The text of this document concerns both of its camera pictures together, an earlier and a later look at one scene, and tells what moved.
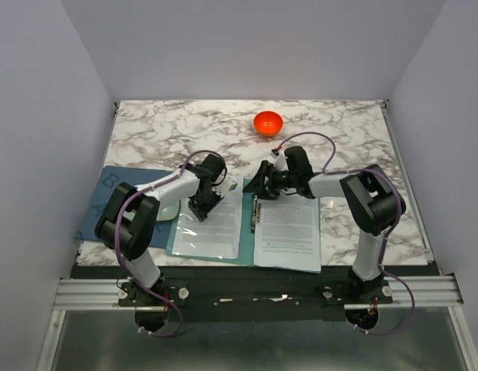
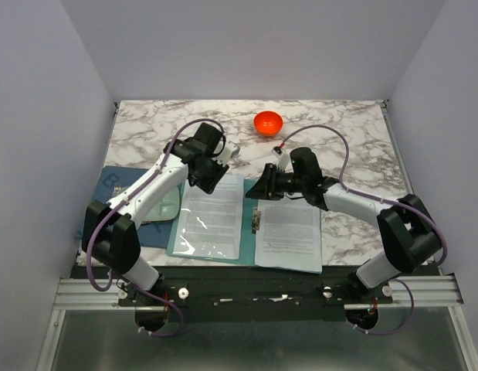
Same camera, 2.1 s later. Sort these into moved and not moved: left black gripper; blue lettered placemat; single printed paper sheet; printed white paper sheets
Moved: left black gripper
Not moved: blue lettered placemat; single printed paper sheet; printed white paper sheets
